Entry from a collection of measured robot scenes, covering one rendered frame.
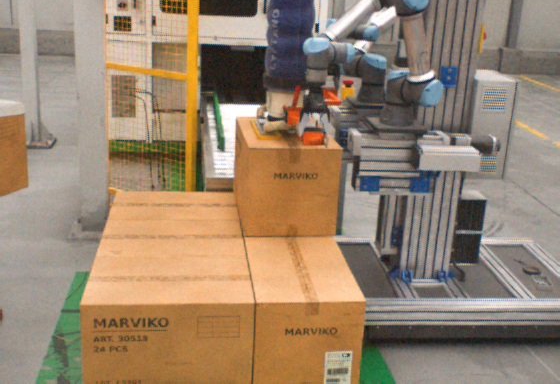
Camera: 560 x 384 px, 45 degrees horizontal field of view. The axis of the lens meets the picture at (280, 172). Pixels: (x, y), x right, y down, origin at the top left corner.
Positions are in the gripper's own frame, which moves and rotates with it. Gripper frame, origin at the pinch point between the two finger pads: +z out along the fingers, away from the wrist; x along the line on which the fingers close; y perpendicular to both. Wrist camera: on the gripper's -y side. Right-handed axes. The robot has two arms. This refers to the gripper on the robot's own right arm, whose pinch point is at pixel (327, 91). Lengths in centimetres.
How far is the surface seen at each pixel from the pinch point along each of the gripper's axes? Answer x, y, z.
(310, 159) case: -20, 59, 19
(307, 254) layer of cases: -22, 78, 54
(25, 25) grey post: -200, -292, 0
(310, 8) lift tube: -19, 36, -42
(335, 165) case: -9, 59, 22
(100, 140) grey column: -119, -79, 47
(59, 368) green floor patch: -124, 70, 109
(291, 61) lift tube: -27, 40, -19
